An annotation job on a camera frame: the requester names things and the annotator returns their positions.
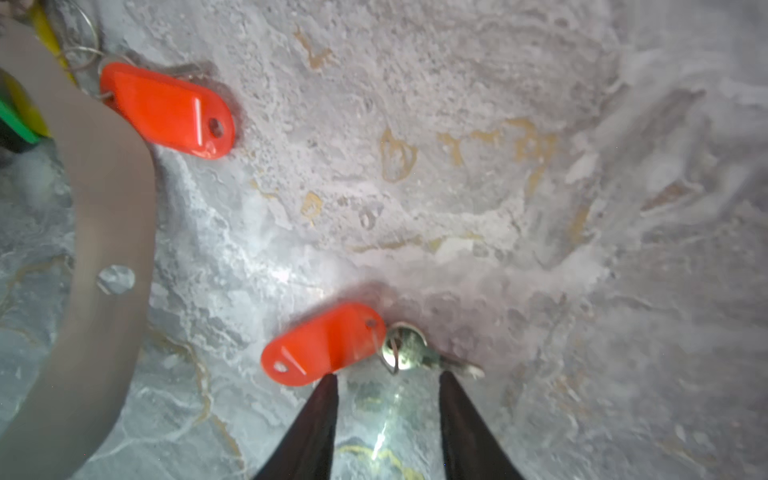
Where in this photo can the red key tag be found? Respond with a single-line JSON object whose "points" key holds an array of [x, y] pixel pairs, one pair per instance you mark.
{"points": [[347, 334], [170, 112]]}

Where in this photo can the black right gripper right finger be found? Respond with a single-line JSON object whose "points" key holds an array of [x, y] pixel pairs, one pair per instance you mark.
{"points": [[470, 451]]}

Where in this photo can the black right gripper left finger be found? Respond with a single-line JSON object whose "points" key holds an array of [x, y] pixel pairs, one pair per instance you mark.
{"points": [[306, 450]]}

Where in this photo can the green key tag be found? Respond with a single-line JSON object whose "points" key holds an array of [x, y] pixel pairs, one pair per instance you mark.
{"points": [[11, 123]]}

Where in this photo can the yellow key tag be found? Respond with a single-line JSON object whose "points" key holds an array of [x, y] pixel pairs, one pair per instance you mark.
{"points": [[33, 58]]}

